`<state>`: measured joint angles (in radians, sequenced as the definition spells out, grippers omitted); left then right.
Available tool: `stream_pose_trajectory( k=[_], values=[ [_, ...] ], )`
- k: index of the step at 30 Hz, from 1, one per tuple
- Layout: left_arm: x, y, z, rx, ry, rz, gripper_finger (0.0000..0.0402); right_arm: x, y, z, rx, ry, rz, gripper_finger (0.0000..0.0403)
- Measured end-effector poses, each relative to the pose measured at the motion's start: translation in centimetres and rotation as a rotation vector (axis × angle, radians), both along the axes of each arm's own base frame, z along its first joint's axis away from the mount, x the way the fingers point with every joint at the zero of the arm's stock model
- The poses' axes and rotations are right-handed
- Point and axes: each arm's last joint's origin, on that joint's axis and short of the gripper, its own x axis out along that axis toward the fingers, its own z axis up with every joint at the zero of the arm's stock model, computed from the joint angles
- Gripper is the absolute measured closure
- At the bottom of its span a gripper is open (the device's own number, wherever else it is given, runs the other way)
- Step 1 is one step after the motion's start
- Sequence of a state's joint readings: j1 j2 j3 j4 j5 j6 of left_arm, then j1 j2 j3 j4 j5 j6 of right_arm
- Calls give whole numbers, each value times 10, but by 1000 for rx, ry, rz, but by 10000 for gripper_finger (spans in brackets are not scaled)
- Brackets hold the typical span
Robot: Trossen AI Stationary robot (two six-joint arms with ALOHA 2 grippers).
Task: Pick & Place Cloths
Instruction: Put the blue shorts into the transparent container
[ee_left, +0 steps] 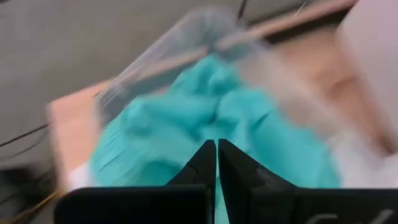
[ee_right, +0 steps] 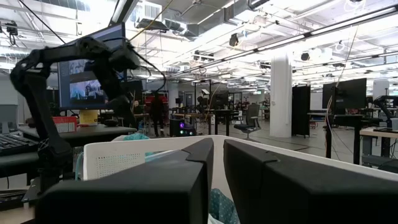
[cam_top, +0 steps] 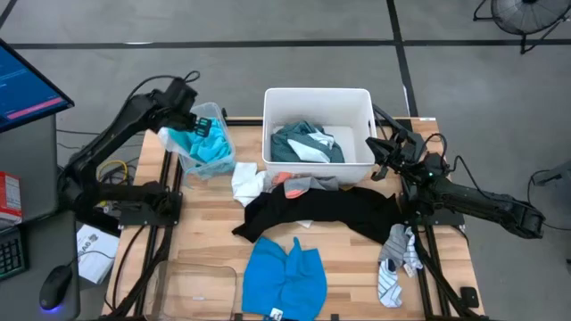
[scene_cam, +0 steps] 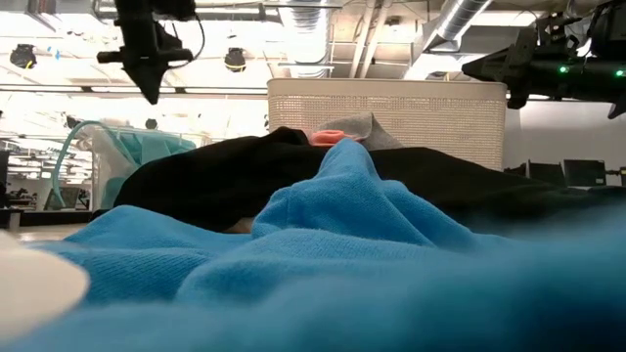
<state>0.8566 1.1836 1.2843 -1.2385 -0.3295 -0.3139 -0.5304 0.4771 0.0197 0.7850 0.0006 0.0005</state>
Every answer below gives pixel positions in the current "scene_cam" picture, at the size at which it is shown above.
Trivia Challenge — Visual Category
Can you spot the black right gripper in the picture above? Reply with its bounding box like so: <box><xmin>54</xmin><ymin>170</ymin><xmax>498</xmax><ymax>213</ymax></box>
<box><xmin>462</xmin><ymin>14</ymin><xmax>626</xmax><ymax>120</ymax></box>

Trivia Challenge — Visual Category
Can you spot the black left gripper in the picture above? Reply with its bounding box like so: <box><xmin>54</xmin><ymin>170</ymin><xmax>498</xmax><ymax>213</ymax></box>
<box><xmin>96</xmin><ymin>0</ymin><xmax>197</xmax><ymax>106</ymax></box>

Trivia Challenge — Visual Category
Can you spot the black cloth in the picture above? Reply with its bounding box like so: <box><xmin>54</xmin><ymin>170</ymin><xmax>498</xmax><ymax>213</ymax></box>
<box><xmin>112</xmin><ymin>125</ymin><xmax>626</xmax><ymax>234</ymax></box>

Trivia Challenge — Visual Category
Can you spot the grey cloth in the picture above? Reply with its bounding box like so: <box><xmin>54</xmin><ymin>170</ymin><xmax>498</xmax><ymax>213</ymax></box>
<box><xmin>312</xmin><ymin>111</ymin><xmax>405</xmax><ymax>152</ymax></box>

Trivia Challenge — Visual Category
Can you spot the pink cloth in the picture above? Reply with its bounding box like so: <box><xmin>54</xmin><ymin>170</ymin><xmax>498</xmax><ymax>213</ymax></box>
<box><xmin>307</xmin><ymin>129</ymin><xmax>366</xmax><ymax>148</ymax></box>

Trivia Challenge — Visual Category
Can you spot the bright blue terry cloth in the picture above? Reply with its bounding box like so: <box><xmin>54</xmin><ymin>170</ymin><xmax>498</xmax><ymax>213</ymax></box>
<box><xmin>9</xmin><ymin>138</ymin><xmax>626</xmax><ymax>352</ymax></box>

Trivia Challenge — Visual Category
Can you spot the white ribbed cloth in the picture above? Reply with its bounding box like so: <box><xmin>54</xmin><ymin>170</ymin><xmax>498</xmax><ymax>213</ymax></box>
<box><xmin>0</xmin><ymin>231</ymin><xmax>91</xmax><ymax>343</ymax></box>

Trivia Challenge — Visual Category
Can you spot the teal cloth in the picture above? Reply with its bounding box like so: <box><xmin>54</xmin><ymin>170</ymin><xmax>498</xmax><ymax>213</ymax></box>
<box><xmin>105</xmin><ymin>131</ymin><xmax>197</xmax><ymax>209</ymax></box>

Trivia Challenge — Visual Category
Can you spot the white perforated plastic basket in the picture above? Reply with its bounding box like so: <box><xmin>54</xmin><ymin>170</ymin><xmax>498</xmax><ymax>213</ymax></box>
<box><xmin>266</xmin><ymin>77</ymin><xmax>509</xmax><ymax>171</ymax></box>

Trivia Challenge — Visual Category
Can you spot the teal curved tube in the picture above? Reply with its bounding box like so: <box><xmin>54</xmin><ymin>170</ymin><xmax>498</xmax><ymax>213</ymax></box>
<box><xmin>51</xmin><ymin>119</ymin><xmax>143</xmax><ymax>209</ymax></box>

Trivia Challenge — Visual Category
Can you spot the small clear plastic container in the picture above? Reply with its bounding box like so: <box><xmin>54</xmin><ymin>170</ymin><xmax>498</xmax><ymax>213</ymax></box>
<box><xmin>89</xmin><ymin>121</ymin><xmax>198</xmax><ymax>212</ymax></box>

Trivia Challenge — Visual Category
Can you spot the dark background monitor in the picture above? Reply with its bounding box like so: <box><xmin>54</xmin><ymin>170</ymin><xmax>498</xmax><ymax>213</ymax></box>
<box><xmin>43</xmin><ymin>187</ymin><xmax>82</xmax><ymax>211</ymax></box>
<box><xmin>527</xmin><ymin>160</ymin><xmax>567</xmax><ymax>187</ymax></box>
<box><xmin>563</xmin><ymin>158</ymin><xmax>607</xmax><ymax>188</ymax></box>

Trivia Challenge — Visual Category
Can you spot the slanted silver ceiling duct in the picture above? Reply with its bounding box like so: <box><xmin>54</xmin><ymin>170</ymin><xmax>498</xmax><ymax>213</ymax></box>
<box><xmin>423</xmin><ymin>0</ymin><xmax>493</xmax><ymax>53</ymax></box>

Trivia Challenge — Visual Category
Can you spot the black ceiling camera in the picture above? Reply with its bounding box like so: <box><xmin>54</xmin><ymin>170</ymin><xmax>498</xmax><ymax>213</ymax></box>
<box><xmin>224</xmin><ymin>47</ymin><xmax>247</xmax><ymax>73</ymax></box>
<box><xmin>9</xmin><ymin>43</ymin><xmax>38</xmax><ymax>69</ymax></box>

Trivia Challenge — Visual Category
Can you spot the ribbed silver ceiling duct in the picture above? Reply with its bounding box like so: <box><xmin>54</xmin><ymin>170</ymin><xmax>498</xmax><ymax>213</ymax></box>
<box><xmin>278</xmin><ymin>0</ymin><xmax>335</xmax><ymax>79</ymax></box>

